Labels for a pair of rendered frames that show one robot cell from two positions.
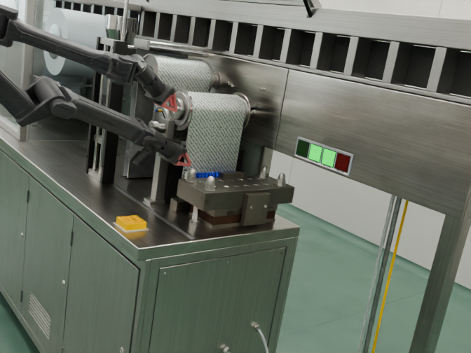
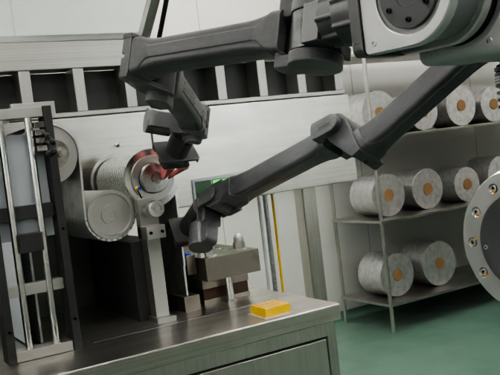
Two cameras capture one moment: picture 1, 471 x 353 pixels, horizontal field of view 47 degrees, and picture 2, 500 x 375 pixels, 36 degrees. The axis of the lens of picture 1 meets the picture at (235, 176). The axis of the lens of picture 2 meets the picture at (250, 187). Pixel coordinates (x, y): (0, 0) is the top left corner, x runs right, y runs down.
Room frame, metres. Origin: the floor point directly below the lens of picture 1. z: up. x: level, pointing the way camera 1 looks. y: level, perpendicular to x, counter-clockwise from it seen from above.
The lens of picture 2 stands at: (1.25, 2.09, 1.30)
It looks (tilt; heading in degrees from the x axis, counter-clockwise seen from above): 3 degrees down; 281
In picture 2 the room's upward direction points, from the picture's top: 7 degrees counter-clockwise
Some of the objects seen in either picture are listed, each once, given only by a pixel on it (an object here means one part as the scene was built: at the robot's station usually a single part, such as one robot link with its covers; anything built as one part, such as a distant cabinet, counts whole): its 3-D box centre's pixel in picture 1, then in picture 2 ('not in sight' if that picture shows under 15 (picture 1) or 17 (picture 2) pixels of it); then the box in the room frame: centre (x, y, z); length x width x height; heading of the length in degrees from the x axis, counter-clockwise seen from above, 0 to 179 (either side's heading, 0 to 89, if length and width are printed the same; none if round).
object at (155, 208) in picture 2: (153, 127); (155, 208); (1.82, 0.31, 1.18); 0.04 x 0.02 x 0.04; 41
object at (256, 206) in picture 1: (256, 209); not in sight; (1.75, -0.09, 0.97); 0.10 x 0.03 x 0.11; 131
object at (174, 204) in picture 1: (206, 202); (170, 297); (1.88, 0.09, 0.92); 0.28 x 0.04 x 0.04; 131
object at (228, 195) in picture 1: (237, 190); (199, 259); (1.81, -0.02, 1.00); 0.40 x 0.16 x 0.06; 131
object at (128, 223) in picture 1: (131, 223); (270, 308); (1.57, 0.30, 0.91); 0.07 x 0.07 x 0.02; 41
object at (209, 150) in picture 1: (212, 153); (161, 229); (1.88, 0.09, 1.11); 0.23 x 0.01 x 0.18; 131
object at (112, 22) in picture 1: (121, 23); not in sight; (2.46, 0.61, 1.50); 0.14 x 0.14 x 0.06
